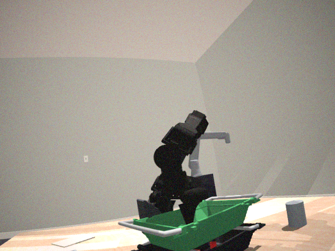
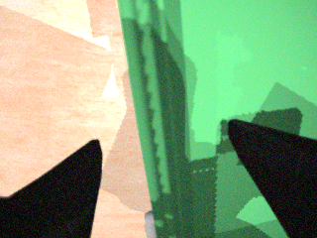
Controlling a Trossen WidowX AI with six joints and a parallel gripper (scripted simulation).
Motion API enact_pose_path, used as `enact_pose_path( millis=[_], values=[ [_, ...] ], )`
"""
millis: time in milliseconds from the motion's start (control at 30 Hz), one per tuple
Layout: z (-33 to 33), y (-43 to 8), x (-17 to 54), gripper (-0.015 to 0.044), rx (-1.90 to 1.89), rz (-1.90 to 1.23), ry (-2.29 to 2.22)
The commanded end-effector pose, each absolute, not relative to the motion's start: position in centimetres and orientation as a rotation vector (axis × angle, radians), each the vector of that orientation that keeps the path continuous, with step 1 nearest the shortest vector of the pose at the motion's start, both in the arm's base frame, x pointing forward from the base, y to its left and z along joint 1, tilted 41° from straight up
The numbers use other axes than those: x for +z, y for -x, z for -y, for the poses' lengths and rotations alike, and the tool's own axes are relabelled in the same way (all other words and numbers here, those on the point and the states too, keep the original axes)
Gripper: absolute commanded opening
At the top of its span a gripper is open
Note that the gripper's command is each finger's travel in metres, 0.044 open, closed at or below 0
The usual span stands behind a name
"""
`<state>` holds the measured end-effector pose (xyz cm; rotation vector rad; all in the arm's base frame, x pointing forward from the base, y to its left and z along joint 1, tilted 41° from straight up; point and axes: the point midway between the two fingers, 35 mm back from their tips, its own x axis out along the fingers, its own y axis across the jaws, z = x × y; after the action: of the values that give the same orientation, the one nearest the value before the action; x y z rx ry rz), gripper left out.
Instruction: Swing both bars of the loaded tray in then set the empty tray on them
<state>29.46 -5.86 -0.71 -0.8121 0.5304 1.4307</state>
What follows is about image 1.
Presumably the green plastic tray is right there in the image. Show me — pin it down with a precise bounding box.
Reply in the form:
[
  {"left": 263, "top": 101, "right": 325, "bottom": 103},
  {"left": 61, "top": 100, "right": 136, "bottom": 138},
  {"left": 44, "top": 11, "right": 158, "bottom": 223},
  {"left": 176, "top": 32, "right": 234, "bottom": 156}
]
[{"left": 118, "top": 193, "right": 263, "bottom": 251}]

